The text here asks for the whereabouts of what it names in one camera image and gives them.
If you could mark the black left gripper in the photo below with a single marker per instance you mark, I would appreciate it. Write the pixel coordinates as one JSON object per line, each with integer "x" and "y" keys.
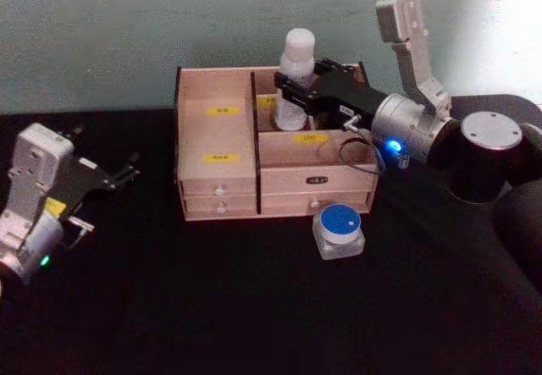
{"x": 78, "y": 184}

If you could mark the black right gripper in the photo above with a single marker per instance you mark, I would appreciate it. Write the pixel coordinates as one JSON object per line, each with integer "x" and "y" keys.
{"x": 347, "y": 97}

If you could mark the white plastic bottle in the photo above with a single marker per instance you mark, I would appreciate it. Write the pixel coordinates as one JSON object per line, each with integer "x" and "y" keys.
{"x": 296, "y": 59}

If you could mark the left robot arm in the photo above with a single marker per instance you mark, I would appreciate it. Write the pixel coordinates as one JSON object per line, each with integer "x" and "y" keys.
{"x": 31, "y": 205}

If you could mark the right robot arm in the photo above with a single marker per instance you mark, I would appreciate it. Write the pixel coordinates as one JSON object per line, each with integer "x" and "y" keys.
{"x": 408, "y": 127}

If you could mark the wide wooden drawer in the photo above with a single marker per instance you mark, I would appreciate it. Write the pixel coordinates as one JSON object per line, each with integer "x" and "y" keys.
{"x": 296, "y": 203}
{"x": 317, "y": 179}

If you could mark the wooden desk organizer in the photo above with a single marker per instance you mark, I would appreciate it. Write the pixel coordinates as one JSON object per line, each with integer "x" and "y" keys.
{"x": 216, "y": 138}

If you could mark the small wooden drawer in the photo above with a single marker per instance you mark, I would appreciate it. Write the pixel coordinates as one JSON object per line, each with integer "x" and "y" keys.
{"x": 220, "y": 188}
{"x": 220, "y": 209}

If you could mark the glass jar with blue lid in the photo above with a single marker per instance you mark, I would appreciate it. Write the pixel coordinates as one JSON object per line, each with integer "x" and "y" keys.
{"x": 339, "y": 231}

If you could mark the black table cloth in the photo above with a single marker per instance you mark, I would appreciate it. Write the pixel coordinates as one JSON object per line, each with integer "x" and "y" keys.
{"x": 237, "y": 299}

